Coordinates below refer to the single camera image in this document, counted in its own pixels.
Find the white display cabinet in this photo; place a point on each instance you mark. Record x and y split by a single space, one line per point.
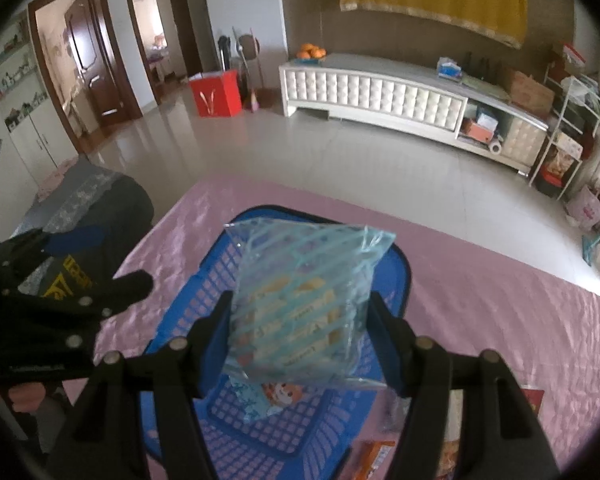
27 130

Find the pink shopping bag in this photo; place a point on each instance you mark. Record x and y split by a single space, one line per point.
586 209

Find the cartoon pancake snack packet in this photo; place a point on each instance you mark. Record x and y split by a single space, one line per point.
280 395

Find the brown cardboard box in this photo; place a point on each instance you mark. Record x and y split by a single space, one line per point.
530 92

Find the pile of oranges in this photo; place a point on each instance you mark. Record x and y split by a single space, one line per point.
311 51

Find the white tape roll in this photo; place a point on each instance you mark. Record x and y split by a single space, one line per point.
495 147

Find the blue tissue box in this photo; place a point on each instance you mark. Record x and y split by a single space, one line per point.
450 69

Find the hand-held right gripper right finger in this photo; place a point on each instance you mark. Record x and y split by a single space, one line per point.
386 347

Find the white tufted TV cabinet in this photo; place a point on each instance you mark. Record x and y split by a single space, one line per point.
380 92

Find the pink quilted blanket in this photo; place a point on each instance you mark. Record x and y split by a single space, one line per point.
480 310

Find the blue plastic basket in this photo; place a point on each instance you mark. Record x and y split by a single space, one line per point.
300 432

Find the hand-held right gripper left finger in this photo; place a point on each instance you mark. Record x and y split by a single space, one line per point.
216 342

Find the dark brown wooden door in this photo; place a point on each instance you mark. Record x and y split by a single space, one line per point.
87 55

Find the light blue striped snack bag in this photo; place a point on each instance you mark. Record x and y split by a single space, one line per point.
300 300

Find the grey lace sofa cover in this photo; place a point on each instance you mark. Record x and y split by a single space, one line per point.
95 185

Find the dark brown doorway frame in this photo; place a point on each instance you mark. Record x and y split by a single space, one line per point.
180 20

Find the person's left hand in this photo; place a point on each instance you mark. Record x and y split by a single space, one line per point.
27 397

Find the red gift box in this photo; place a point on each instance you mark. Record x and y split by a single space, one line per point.
215 95

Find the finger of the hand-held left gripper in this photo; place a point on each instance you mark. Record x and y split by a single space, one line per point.
75 241
125 287

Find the standing floor fan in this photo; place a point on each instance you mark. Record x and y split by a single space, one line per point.
247 50

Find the orange snack packet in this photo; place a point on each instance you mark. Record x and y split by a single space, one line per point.
375 460

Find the white metal rack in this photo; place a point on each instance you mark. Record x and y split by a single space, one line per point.
572 125

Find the orange box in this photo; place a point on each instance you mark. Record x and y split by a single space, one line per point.
477 132

